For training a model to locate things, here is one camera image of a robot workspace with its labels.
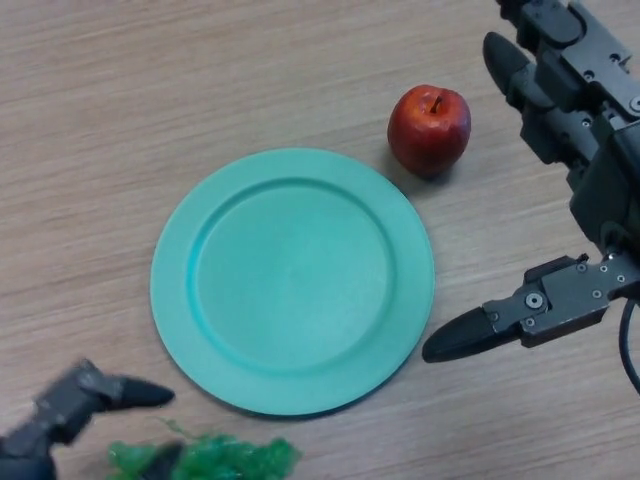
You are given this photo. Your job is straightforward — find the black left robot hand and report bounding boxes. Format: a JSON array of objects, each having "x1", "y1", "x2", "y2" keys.
[{"x1": 0, "y1": 357, "x2": 184, "y2": 480}]

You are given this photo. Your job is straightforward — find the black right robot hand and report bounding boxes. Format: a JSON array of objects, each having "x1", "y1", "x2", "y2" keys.
[{"x1": 422, "y1": 0, "x2": 640, "y2": 364}]

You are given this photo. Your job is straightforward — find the green grapes bunch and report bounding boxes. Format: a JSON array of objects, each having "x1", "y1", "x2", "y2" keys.
[{"x1": 107, "y1": 417, "x2": 304, "y2": 480}]

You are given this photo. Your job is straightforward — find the green round plate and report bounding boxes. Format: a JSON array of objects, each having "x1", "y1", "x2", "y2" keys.
[{"x1": 149, "y1": 147, "x2": 435, "y2": 420}]

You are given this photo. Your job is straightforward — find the red apple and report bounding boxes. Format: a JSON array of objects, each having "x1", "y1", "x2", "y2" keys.
[{"x1": 387, "y1": 84, "x2": 473, "y2": 177}]

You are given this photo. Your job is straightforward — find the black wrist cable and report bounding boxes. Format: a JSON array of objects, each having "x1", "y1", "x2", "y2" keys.
[{"x1": 618, "y1": 297, "x2": 640, "y2": 392}]

